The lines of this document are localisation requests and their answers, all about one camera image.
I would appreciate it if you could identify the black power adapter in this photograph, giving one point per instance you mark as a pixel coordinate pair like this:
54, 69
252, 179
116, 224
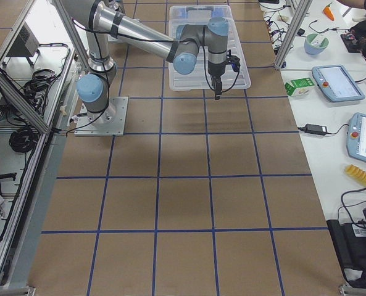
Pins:
314, 129

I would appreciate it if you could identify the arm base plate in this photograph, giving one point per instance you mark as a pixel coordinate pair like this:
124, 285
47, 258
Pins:
112, 121

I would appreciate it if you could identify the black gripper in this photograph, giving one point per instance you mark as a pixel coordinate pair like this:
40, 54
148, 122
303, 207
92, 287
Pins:
215, 71

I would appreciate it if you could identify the clear plastic box lid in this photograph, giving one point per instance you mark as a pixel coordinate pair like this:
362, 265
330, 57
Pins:
199, 78

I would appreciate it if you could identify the grey box under frame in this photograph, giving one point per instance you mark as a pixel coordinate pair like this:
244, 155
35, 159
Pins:
25, 45

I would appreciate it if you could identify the blue teach pendant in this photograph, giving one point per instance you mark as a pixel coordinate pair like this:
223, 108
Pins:
356, 137
336, 84

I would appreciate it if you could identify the yellow ridged toy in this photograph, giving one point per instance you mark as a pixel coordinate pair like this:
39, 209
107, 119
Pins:
356, 173

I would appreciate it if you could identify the black device on table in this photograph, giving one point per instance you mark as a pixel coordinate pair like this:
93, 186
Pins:
349, 241

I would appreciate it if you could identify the clear plastic storage box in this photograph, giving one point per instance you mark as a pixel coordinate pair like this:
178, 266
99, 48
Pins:
201, 18

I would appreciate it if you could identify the aluminium frame post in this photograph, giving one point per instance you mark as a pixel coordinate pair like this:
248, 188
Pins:
295, 24

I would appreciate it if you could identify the green blue bowl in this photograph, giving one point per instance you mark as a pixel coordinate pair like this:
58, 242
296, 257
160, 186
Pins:
315, 43

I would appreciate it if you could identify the green white carton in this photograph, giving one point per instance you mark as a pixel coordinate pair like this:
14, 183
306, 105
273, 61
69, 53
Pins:
299, 87

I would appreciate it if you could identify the orange toy carrot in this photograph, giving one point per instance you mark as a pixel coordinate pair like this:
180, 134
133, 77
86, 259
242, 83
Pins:
327, 11

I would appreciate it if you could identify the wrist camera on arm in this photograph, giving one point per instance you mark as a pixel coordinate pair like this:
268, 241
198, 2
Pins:
234, 61

